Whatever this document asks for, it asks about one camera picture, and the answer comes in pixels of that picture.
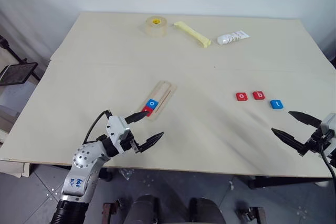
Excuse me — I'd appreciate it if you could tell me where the black table frame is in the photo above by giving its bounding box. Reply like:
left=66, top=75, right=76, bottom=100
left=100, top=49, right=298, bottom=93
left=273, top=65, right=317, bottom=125
left=98, top=166, right=332, bottom=190

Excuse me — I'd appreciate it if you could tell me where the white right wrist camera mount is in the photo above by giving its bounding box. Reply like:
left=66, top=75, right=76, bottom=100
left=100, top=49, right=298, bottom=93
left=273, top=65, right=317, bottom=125
left=320, top=113, right=336, bottom=141

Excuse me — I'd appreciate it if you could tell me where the clear plastic bag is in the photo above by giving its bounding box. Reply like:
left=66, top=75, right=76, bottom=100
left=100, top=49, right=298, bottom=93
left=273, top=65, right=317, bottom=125
left=118, top=168, right=135, bottom=180

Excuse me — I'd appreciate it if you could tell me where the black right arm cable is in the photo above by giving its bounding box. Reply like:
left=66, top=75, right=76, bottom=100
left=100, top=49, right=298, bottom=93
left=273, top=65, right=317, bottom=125
left=318, top=141, right=336, bottom=180

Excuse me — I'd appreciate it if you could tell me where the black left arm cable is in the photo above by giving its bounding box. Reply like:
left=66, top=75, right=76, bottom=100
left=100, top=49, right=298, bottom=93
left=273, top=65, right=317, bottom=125
left=84, top=110, right=113, bottom=145

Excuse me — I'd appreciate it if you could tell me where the dark grey rounded shape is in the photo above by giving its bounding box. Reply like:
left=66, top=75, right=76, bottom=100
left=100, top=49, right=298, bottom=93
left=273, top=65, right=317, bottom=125
left=123, top=194, right=161, bottom=224

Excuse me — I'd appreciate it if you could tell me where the blue tile letter t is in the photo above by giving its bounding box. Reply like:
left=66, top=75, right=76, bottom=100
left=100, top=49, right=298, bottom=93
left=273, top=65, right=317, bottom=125
left=270, top=99, right=285, bottom=110

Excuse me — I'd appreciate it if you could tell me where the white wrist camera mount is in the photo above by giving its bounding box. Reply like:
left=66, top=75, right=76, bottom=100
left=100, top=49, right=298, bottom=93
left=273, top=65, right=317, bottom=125
left=106, top=115, right=132, bottom=154
left=320, top=113, right=336, bottom=141

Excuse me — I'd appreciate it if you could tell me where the clear tape roll yellow core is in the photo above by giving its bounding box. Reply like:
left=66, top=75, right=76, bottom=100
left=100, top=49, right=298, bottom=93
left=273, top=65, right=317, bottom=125
left=145, top=16, right=168, bottom=38

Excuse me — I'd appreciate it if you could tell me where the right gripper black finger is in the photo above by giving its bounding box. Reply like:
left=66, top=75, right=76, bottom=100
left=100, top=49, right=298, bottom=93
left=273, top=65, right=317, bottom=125
left=271, top=127, right=307, bottom=156
left=288, top=111, right=322, bottom=128

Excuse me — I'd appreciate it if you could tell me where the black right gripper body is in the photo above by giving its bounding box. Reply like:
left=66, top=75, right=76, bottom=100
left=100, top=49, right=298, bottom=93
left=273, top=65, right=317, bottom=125
left=299, top=126, right=332, bottom=157

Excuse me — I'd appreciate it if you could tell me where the blue letter tile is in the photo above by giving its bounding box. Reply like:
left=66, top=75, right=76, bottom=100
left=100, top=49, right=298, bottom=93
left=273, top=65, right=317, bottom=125
left=145, top=99, right=160, bottom=110

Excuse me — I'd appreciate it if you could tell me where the white cream tube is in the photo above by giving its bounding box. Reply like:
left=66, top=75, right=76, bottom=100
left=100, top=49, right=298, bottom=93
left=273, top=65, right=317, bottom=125
left=216, top=30, right=249, bottom=46

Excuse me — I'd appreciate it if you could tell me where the black tablet screen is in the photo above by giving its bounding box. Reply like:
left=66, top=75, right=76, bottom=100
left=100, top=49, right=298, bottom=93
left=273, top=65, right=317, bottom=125
left=0, top=62, right=38, bottom=87

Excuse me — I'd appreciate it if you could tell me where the red letter tile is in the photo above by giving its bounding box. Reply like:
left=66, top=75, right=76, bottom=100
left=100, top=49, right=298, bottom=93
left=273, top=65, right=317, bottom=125
left=141, top=105, right=155, bottom=118

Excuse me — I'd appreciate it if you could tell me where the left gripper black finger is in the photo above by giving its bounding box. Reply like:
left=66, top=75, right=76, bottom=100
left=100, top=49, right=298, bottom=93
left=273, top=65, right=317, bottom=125
left=124, top=111, right=148, bottom=125
left=136, top=131, right=165, bottom=154

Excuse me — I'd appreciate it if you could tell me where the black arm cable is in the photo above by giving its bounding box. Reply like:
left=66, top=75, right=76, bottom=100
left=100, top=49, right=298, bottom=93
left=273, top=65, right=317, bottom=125
left=84, top=110, right=113, bottom=145
left=318, top=141, right=336, bottom=180

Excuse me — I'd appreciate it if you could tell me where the rusty brown floor bracket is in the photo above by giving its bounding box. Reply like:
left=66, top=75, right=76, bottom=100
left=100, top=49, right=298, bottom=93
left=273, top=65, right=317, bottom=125
left=237, top=206, right=266, bottom=222
left=102, top=201, right=118, bottom=224

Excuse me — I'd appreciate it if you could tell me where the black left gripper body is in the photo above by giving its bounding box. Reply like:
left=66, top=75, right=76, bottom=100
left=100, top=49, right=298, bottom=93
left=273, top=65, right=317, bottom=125
left=119, top=129, right=144, bottom=154

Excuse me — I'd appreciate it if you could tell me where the wooden letter tile rack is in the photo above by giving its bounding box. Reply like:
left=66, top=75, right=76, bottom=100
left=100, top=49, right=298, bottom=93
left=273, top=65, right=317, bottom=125
left=138, top=81, right=177, bottom=122

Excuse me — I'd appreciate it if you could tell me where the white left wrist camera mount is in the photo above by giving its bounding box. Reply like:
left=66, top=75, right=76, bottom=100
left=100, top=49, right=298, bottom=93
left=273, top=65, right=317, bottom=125
left=106, top=115, right=132, bottom=154

